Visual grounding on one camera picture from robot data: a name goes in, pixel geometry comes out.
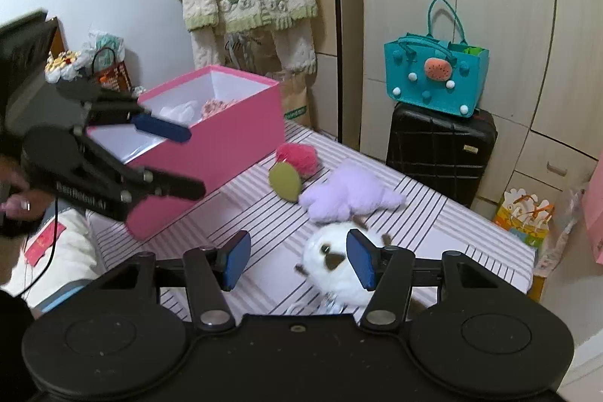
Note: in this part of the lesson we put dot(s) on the brown patterned gift bag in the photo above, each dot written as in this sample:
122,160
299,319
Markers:
115,74

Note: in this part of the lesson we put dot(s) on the beige wardrobe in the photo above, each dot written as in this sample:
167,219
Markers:
509,6

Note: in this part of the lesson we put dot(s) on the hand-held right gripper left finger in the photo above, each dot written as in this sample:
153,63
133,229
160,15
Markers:
238,260

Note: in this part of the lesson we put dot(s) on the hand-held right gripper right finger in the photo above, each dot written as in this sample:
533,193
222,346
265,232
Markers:
360,260

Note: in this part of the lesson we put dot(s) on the printed kraft paper bag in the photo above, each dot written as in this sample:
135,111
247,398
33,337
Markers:
294,96

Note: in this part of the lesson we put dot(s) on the pink cardboard box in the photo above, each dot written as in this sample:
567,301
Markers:
226,147

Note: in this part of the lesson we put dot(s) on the purple plush toy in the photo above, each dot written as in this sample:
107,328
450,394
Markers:
348,195

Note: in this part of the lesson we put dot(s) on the teal felt handbag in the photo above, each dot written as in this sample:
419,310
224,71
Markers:
433,77

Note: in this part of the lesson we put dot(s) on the clear plastic bag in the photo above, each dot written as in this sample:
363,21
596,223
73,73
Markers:
565,223

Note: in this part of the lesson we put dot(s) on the striped tablecloth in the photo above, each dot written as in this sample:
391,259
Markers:
424,232

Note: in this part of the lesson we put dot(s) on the person's left hand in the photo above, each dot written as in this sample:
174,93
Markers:
19,204

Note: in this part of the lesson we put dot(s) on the white cloth with red label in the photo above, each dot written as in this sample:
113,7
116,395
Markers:
70,251

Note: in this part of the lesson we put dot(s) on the yellow gift bag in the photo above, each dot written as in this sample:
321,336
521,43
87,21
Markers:
523,218

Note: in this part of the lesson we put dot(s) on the pink shopping bag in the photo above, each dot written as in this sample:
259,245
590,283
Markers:
594,223

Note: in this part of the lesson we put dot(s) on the black suitcase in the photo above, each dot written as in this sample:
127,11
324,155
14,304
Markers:
438,157

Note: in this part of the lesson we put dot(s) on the white yellow flower bouquet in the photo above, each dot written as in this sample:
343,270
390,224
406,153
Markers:
66,65

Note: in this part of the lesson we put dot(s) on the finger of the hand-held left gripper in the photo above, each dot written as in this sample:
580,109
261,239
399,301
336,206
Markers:
174,185
162,130

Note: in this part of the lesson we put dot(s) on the white animal plush toy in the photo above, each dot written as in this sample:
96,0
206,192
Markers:
325,275

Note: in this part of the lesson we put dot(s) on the pink pompom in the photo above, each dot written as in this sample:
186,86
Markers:
299,157

